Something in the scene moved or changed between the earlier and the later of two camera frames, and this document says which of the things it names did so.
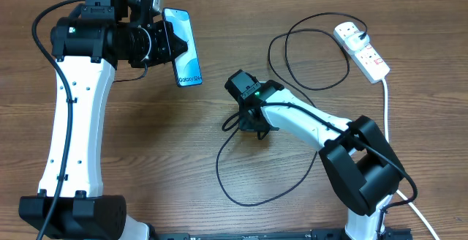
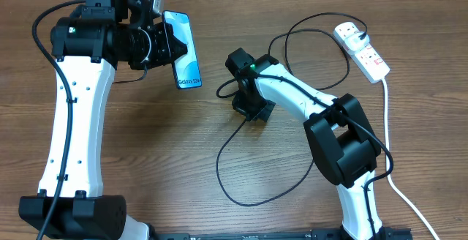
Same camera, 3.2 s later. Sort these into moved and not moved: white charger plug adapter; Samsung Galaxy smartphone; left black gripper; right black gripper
Moved: right black gripper
Not moved: white charger plug adapter; Samsung Galaxy smartphone; left black gripper
